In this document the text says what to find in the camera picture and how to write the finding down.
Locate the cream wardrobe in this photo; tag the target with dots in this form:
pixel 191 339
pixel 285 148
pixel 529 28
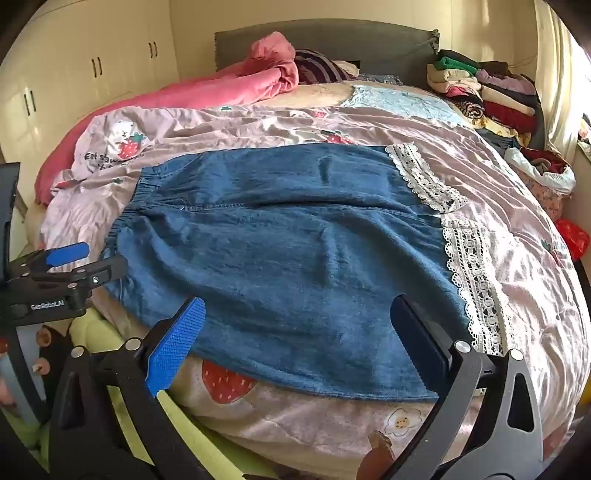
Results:
pixel 92 46

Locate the pink strawberry print duvet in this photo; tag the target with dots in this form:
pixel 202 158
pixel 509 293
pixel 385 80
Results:
pixel 508 184

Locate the grey headboard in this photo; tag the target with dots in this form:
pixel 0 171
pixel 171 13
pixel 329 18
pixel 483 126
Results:
pixel 369 44

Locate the blue denim pants lace trim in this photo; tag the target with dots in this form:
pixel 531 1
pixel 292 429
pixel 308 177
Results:
pixel 286 258

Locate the striped purple cloth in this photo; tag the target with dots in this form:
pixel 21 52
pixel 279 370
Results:
pixel 318 67

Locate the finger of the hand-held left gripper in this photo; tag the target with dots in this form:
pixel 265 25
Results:
pixel 69 254
pixel 106 272

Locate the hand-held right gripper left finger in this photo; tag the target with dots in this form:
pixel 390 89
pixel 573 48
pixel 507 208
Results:
pixel 178 341

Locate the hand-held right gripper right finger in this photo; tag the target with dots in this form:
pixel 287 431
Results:
pixel 415 337

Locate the white bag of clothes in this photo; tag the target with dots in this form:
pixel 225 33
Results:
pixel 554 180

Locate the brown object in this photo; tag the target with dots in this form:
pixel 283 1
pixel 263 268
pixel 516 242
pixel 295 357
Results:
pixel 376 457

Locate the cream curtain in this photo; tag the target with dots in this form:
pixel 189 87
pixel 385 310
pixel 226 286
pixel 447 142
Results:
pixel 558 69

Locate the red plastic bag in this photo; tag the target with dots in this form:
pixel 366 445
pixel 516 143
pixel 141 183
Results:
pixel 575 235

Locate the pile of folded clothes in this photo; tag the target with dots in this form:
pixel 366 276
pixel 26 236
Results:
pixel 498 99

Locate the light blue towel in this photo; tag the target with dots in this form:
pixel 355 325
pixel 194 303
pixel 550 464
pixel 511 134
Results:
pixel 401 104

